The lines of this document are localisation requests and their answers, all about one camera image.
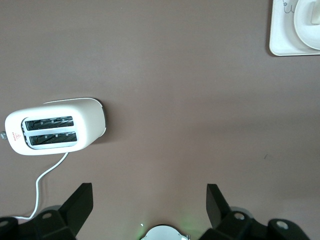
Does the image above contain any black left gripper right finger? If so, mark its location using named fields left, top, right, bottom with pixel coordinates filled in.
left=199, top=184, right=270, bottom=240

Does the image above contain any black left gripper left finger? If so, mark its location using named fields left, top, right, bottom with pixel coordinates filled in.
left=18, top=183, right=94, bottom=240

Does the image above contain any cream round plate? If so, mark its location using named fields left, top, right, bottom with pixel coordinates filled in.
left=293, top=0, right=320, bottom=50

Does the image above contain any white two-slot toaster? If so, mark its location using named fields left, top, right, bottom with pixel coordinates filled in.
left=0, top=97, right=109, bottom=156

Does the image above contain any cream rectangular tray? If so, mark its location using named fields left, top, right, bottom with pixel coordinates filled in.
left=269, top=0, right=320, bottom=57

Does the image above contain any white toaster power cord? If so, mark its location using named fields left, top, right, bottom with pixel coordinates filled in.
left=9, top=151, right=70, bottom=221

